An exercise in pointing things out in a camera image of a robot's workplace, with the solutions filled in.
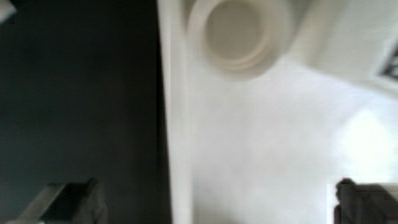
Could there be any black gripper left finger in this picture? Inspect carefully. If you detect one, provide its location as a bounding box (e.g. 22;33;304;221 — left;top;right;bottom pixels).
22;178;109;224

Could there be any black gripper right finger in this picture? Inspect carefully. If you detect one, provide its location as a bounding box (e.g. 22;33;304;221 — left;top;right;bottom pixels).
334;178;398;224

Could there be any white square tabletop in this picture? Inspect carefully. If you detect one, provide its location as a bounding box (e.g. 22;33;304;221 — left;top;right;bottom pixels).
157;0;398;224

